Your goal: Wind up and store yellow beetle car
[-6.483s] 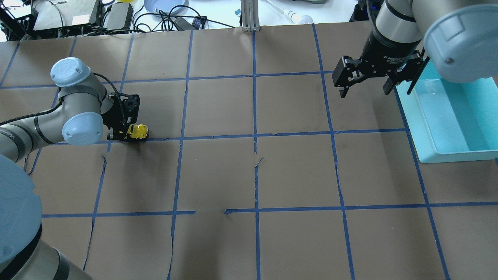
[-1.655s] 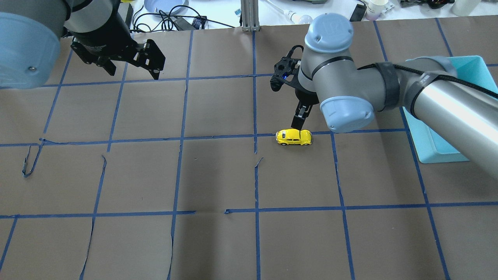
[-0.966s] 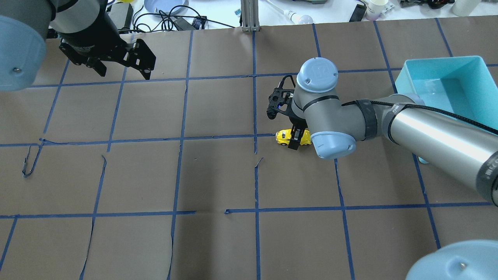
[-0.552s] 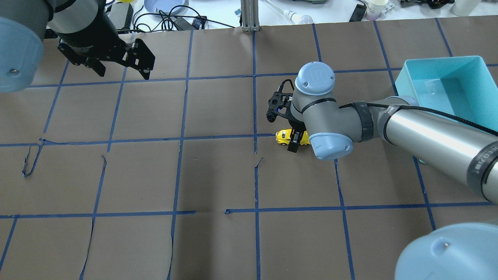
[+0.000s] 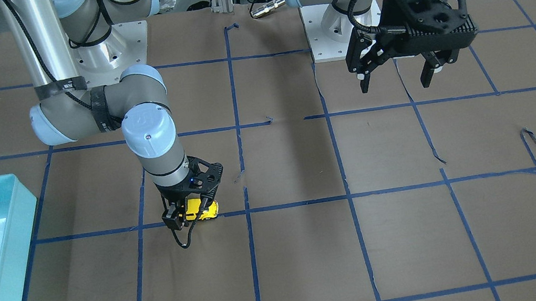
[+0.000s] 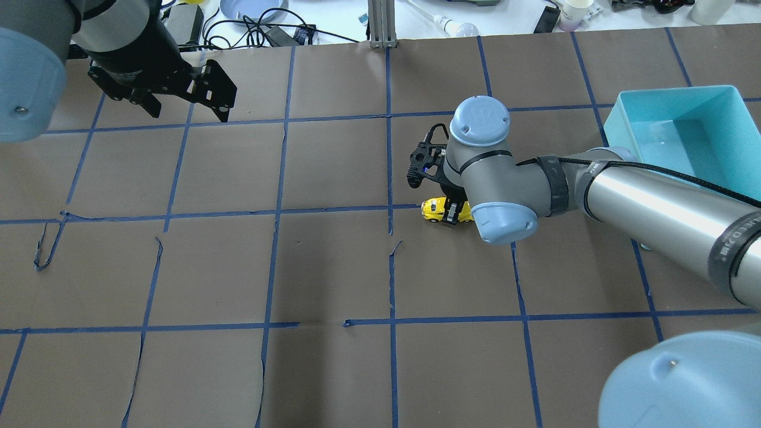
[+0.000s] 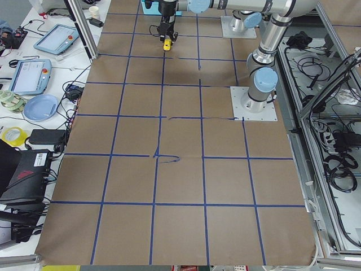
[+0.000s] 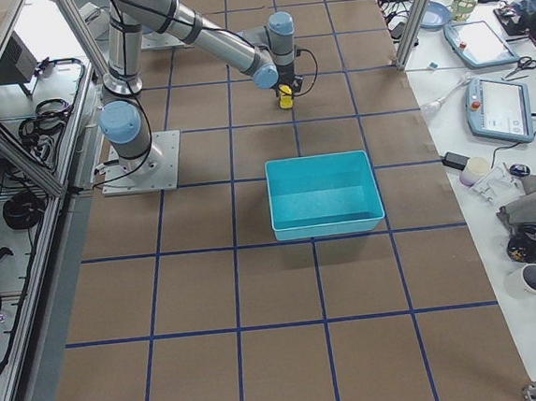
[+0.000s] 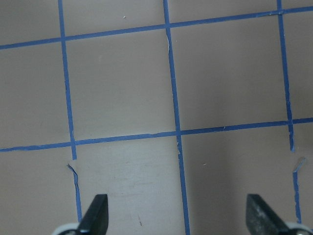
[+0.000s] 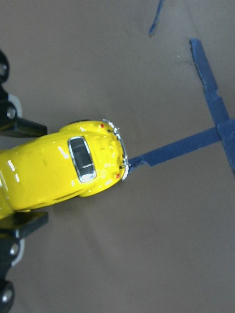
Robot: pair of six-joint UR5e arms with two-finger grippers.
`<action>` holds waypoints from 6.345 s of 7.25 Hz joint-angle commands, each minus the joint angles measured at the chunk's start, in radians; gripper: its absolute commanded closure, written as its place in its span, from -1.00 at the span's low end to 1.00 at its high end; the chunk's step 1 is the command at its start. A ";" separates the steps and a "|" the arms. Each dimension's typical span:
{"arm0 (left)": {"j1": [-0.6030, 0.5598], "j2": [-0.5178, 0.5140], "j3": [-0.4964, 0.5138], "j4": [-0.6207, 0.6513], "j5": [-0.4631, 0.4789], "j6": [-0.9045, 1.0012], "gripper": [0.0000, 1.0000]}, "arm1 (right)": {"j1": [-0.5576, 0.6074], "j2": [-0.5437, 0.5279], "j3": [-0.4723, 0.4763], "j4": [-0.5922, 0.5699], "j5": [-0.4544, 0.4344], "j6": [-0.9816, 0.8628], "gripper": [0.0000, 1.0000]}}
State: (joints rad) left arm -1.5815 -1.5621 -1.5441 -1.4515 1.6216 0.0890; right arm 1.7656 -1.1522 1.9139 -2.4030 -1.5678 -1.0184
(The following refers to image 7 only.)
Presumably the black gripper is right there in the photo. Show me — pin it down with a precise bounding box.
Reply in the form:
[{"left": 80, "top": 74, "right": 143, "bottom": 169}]
[{"left": 157, "top": 15, "right": 178, "bottom": 42}]

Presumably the yellow toy beetle car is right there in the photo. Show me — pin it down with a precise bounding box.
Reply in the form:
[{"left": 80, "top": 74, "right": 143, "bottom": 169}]
[{"left": 163, "top": 38, "right": 173, "bottom": 51}]

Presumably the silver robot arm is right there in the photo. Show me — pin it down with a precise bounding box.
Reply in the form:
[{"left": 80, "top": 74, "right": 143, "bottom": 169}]
[
  {"left": 157, "top": 1, "right": 318, "bottom": 113},
  {"left": 230, "top": 10, "right": 262, "bottom": 33}
]

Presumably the paper cup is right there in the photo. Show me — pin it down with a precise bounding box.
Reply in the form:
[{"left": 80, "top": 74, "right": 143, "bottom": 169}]
[{"left": 89, "top": 6, "right": 100, "bottom": 20}]

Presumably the teach pendant far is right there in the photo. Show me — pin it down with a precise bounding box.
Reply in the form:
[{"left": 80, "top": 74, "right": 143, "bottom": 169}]
[{"left": 33, "top": 24, "right": 80, "bottom": 55}]

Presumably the teach pendant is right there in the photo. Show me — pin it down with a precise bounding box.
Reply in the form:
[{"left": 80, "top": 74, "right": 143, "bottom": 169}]
[
  {"left": 33, "top": 24, "right": 80, "bottom": 55},
  {"left": 10, "top": 59, "right": 52, "bottom": 96}
]

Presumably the teach pendant near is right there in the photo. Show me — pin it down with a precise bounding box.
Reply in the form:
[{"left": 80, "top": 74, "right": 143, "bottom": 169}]
[{"left": 10, "top": 59, "right": 52, "bottom": 96}]

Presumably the blue plate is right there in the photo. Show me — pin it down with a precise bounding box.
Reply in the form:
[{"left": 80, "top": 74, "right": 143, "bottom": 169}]
[{"left": 23, "top": 94, "right": 58, "bottom": 121}]

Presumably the black power adapter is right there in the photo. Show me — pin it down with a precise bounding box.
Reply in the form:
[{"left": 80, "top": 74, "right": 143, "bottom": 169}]
[{"left": 28, "top": 129, "right": 65, "bottom": 145}]

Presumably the yellow tape roll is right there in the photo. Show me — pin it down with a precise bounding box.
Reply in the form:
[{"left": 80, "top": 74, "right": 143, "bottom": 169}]
[{"left": 1, "top": 127, "right": 28, "bottom": 147}]

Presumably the black computer case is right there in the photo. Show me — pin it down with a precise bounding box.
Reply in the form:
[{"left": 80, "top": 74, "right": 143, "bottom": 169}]
[{"left": 1, "top": 141, "right": 52, "bottom": 208}]

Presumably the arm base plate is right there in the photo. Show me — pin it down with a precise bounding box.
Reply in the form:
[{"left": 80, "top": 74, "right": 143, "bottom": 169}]
[
  {"left": 230, "top": 86, "right": 278, "bottom": 121},
  {"left": 221, "top": 16, "right": 257, "bottom": 39}
]

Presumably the aluminium frame post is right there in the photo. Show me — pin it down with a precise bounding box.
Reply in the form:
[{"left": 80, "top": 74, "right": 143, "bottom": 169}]
[{"left": 64, "top": 0, "right": 99, "bottom": 60}]

